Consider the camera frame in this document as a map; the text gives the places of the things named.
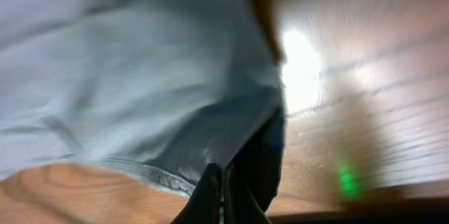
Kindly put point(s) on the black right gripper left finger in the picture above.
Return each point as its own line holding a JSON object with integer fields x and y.
{"x": 204, "y": 204}

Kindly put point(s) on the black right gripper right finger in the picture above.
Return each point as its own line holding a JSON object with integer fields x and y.
{"x": 240, "y": 206}

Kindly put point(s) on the grey shorts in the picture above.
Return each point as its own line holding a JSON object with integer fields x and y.
{"x": 156, "y": 89}

